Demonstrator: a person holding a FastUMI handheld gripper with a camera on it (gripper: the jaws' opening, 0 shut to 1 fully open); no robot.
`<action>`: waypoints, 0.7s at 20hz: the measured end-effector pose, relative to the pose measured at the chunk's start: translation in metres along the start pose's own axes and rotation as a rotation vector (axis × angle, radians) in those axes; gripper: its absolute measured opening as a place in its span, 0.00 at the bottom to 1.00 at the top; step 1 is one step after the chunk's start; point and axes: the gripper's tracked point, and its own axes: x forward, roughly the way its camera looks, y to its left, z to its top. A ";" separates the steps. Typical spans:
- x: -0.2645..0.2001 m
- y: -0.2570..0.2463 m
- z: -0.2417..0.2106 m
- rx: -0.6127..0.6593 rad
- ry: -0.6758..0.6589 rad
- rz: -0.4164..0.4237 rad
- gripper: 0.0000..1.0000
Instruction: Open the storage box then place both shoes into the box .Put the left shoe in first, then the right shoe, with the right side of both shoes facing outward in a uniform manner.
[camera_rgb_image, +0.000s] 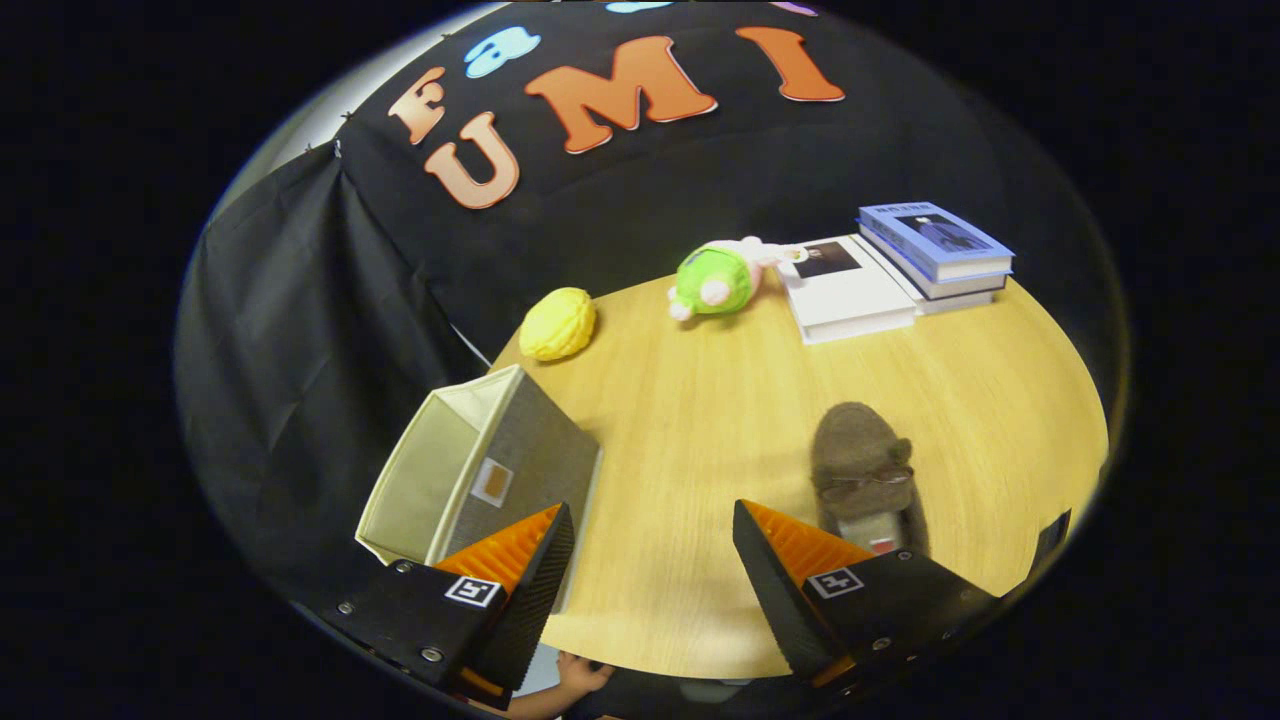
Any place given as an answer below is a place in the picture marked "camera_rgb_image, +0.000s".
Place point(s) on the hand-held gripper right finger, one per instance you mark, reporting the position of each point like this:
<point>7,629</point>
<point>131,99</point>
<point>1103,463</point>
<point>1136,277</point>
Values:
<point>775,600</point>

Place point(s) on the grey fabric storage box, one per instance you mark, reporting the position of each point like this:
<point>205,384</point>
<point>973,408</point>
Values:
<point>530,440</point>

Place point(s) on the brown fuzzy slipper shoe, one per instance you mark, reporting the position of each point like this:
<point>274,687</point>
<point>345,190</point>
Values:
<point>860,445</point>

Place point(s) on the green and pink plush toy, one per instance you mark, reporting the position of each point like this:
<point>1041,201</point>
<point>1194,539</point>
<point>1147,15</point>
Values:
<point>715,282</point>

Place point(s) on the white book with blue spine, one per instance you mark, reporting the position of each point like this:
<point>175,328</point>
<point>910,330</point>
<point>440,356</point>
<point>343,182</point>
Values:
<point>960,298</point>

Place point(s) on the blue cover book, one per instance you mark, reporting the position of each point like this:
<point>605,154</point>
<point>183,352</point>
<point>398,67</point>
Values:
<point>935,240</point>

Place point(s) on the dark flat object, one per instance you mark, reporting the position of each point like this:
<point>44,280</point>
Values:
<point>1050,540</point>

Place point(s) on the yellow round squishy toy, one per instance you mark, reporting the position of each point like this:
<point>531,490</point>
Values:
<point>557,325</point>

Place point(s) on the black backdrop cloth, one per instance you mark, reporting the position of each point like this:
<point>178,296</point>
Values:
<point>320,350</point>

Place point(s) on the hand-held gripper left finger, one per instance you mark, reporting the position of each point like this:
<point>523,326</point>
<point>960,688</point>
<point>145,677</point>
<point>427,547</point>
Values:
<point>535,600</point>

